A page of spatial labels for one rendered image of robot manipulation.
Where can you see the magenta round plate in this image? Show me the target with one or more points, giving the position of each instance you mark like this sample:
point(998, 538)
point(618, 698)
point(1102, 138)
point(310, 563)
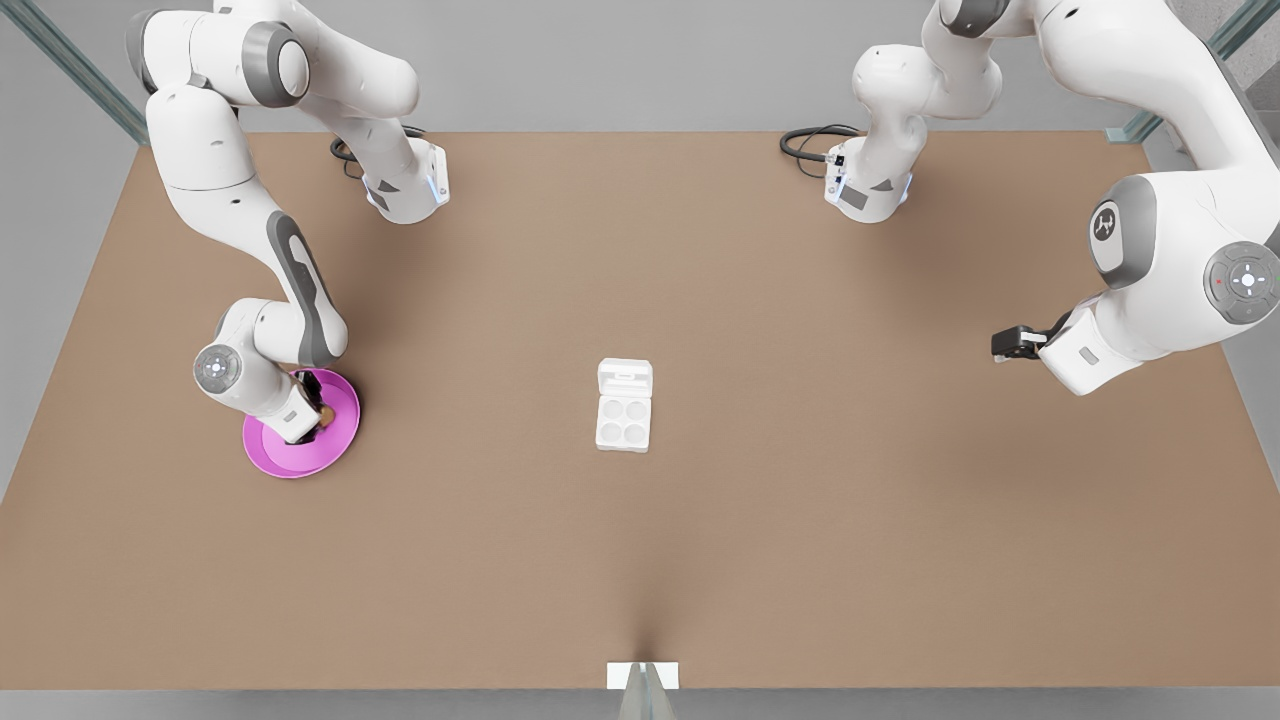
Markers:
point(275, 452)

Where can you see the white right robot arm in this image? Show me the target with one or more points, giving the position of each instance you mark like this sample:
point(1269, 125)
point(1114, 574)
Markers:
point(215, 150)

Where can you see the silver frame post with foot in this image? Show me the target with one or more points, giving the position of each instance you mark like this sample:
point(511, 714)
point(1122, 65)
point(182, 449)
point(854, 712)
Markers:
point(642, 682)

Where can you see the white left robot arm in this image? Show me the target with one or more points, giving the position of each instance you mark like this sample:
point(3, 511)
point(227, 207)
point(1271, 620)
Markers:
point(1170, 250)

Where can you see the white egg box lid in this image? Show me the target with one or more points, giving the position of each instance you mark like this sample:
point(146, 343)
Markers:
point(625, 378)

